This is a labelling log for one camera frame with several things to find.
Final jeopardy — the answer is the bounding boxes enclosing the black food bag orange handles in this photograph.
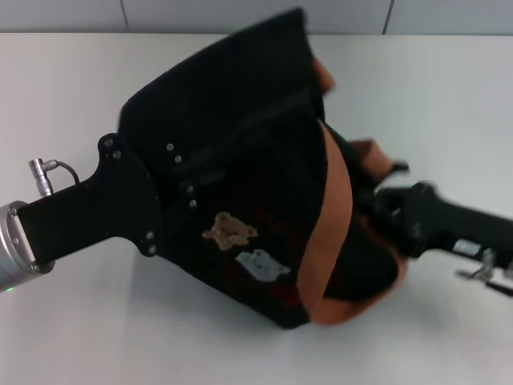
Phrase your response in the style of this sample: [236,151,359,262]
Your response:
[119,7,410,330]

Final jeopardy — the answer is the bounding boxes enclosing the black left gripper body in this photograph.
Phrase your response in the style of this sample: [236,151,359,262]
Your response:
[17,133,162,273]

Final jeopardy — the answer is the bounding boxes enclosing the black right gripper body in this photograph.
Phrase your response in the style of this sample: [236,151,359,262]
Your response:
[399,181,513,266]

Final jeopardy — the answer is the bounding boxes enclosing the left gripper cable silver plug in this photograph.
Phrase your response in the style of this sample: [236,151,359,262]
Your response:
[27,157,80,194]

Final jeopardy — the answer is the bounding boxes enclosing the gripper cable silver plug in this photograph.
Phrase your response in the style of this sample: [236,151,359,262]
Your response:
[27,157,80,194]
[454,247,513,298]

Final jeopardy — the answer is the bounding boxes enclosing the right gripper cable silver plug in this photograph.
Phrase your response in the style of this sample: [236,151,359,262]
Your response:
[454,247,513,298]

